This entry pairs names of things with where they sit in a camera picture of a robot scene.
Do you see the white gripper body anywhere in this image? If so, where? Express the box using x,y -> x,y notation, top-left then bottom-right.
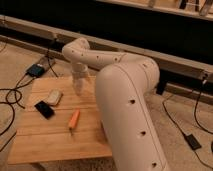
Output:
72,63 -> 89,88

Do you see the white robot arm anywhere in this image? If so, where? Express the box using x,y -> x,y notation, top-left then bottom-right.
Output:
62,38 -> 171,171

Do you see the white remote control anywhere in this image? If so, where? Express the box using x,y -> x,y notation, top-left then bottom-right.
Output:
45,90 -> 62,106

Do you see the black smartphone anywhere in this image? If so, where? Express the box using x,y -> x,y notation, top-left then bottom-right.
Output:
35,101 -> 54,119

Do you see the wooden low table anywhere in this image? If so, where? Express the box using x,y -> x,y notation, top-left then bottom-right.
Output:
8,77 -> 112,164

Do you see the black power adapter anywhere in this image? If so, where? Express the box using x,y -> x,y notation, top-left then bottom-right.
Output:
184,134 -> 201,150

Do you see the orange handled screwdriver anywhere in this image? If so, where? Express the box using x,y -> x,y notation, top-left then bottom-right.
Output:
68,109 -> 80,132

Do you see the black cable on floor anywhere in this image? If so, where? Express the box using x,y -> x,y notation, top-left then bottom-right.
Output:
0,39 -> 59,153

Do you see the wooden baseboard rail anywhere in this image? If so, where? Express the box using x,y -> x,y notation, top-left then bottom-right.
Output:
0,15 -> 213,95

